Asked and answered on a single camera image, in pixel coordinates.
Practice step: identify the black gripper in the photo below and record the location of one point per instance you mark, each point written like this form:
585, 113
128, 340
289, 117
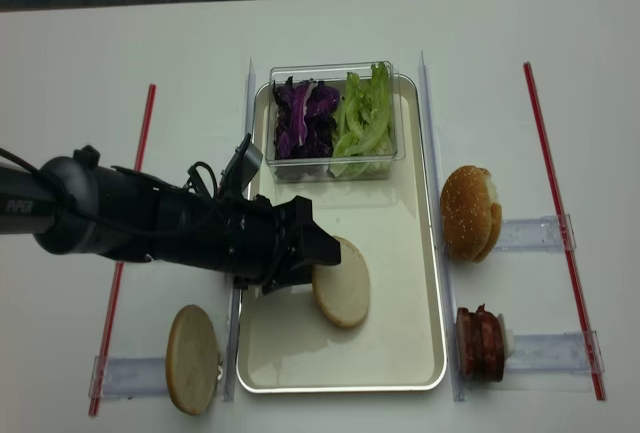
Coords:
273, 247

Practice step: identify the bun half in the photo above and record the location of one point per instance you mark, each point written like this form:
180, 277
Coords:
343, 292

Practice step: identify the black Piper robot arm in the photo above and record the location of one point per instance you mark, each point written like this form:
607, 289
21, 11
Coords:
72, 205

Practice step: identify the green lettuce leaves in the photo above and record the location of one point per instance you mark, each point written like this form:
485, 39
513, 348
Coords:
364, 126

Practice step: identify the meat patty stack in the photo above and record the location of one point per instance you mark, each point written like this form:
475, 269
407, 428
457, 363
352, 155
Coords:
482, 344

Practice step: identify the cream metal tray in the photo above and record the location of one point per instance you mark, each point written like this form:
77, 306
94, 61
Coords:
288, 345

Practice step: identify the clear plastic salad box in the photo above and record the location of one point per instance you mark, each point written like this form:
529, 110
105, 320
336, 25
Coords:
316, 169

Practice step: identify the purple cabbage leaves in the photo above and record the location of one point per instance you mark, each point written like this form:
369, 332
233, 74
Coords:
305, 119

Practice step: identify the bottom bun half facing out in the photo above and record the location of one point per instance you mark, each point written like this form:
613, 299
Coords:
192, 359

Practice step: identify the sesame top bun front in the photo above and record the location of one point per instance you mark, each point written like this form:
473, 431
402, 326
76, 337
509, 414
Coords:
464, 206

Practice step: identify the top bun behind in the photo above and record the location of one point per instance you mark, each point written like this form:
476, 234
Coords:
496, 217

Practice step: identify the left lower clear holder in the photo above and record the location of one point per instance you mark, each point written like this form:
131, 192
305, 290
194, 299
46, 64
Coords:
122, 377

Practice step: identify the clear holder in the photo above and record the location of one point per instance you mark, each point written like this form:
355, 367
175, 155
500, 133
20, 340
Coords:
122, 377
549, 233
569, 352

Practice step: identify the white onion piece right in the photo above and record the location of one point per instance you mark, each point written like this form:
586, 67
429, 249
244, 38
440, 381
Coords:
507, 336

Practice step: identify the right upper clear holder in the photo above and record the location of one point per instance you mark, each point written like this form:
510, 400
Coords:
549, 233

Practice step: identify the right lower clear holder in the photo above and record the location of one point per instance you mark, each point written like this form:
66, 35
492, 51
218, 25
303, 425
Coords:
569, 352

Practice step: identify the right red tape strip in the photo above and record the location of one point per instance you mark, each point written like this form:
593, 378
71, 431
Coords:
597, 376

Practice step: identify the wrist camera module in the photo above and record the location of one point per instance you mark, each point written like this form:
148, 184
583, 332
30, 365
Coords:
241, 169

